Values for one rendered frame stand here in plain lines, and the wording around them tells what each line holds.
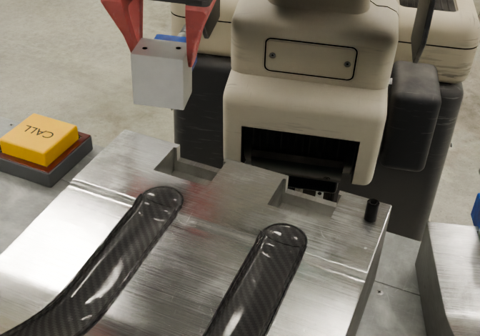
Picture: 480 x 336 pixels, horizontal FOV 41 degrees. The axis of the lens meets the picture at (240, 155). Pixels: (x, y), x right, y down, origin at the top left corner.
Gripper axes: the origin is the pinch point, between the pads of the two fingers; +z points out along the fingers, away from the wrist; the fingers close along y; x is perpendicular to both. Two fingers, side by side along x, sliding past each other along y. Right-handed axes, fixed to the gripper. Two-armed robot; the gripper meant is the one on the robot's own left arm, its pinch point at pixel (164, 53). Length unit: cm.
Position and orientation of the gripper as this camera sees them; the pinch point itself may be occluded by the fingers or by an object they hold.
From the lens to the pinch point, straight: 62.1
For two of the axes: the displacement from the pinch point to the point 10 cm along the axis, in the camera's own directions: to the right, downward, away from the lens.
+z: -0.5, 8.1, 5.8
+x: 1.6, -5.7, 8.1
